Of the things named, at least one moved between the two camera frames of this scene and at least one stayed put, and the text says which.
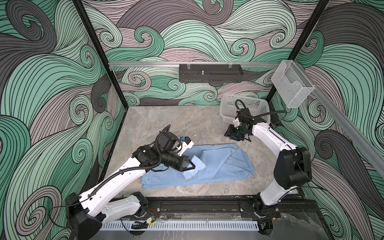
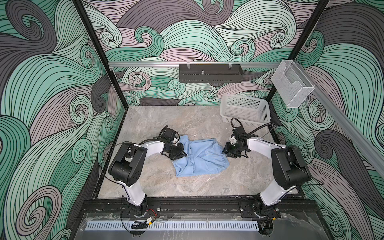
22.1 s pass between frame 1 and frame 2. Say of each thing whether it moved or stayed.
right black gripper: moved
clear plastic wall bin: stayed
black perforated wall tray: stayed
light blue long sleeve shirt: moved
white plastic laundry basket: stayed
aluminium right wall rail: stayed
